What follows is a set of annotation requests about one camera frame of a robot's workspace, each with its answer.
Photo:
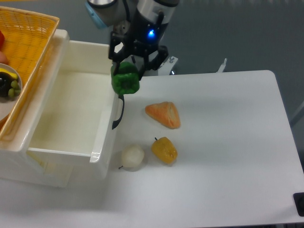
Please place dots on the yellow woven basket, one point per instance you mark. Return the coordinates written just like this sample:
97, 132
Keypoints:
27, 38

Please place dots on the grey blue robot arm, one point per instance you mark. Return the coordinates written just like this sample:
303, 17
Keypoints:
119, 13

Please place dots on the orange triangular bread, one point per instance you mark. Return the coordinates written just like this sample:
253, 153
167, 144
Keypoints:
166, 113

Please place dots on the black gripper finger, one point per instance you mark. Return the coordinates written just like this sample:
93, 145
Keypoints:
116, 57
155, 63

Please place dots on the white pear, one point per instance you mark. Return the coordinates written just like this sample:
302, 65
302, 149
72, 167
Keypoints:
132, 157

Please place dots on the yellow bell pepper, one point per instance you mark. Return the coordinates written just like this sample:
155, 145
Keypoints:
164, 150

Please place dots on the white metal table bracket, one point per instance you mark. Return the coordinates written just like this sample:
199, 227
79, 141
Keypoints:
166, 67

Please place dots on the black drawer handle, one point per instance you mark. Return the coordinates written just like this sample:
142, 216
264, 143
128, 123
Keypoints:
117, 122

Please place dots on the black object at table edge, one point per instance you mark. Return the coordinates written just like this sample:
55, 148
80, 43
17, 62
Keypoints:
299, 203

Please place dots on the green bell pepper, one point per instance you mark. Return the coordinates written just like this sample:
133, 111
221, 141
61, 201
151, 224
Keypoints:
126, 79

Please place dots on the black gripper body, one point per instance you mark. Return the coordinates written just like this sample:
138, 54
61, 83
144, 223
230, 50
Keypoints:
144, 34

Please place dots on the peach fruit in basket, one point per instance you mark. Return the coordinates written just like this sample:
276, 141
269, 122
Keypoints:
3, 58

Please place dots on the white drawer cabinet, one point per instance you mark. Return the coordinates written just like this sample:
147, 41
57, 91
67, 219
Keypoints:
18, 161

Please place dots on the red fruit in basket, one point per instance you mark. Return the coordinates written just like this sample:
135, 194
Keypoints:
2, 39

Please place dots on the open upper white drawer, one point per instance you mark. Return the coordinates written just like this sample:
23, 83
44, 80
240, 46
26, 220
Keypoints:
75, 127

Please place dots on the white plate with food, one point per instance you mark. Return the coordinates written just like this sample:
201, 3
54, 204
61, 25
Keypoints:
10, 89

